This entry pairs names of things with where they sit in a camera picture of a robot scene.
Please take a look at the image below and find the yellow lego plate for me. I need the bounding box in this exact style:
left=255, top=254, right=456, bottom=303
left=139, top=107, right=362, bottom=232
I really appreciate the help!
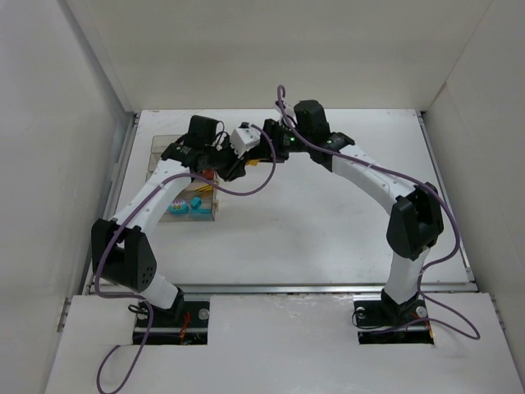
left=195, top=185, right=214, bottom=193

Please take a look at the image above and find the teal lego brick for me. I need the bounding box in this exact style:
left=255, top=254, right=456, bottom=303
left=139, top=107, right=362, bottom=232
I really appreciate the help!
left=189, top=197, right=202, bottom=209

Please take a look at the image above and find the teal base lego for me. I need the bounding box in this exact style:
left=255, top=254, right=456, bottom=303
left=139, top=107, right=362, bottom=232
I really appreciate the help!
left=188, top=208, right=213, bottom=220

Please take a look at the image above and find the teal frog lego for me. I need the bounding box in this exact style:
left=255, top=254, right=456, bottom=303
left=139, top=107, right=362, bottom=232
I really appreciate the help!
left=168, top=200, right=189, bottom=215

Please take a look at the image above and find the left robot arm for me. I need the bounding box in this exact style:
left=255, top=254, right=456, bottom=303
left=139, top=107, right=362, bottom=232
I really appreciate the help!
left=91, top=117, right=261, bottom=321

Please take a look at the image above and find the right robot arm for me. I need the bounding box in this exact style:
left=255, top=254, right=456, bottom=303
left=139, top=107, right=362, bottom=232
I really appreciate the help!
left=237, top=100, right=444, bottom=328

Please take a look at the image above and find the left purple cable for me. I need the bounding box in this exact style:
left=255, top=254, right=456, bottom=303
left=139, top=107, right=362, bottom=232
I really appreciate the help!
left=93, top=122, right=275, bottom=394

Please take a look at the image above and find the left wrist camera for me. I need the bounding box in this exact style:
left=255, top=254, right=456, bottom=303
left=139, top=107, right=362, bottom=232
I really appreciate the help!
left=230, top=122, right=261, bottom=158

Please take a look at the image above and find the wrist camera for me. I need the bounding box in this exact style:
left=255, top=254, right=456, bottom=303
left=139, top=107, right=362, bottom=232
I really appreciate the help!
left=230, top=122, right=261, bottom=158
left=276, top=103, right=296, bottom=126

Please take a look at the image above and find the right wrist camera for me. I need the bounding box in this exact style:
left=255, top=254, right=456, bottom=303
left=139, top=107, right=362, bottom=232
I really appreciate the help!
left=276, top=103, right=296, bottom=126

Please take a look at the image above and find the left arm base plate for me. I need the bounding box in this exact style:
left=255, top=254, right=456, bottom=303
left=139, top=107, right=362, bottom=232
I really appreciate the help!
left=128, top=300, right=210, bottom=346

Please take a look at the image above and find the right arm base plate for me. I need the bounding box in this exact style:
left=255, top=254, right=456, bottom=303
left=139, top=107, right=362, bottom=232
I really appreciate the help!
left=352, top=299, right=434, bottom=345

